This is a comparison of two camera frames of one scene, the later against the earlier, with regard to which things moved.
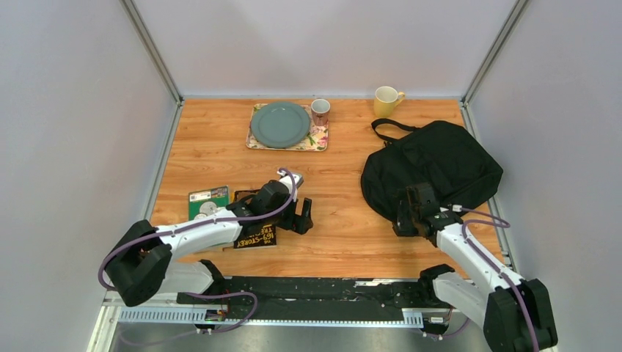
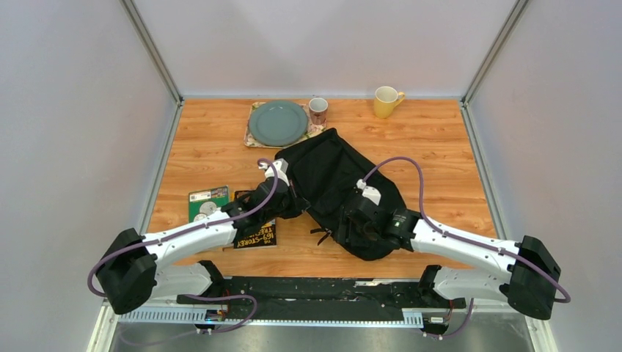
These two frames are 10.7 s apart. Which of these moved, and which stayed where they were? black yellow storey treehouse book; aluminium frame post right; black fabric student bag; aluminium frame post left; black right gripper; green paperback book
Moved: black right gripper; black fabric student bag
Stayed: aluminium frame post right; green paperback book; black yellow storey treehouse book; aluminium frame post left
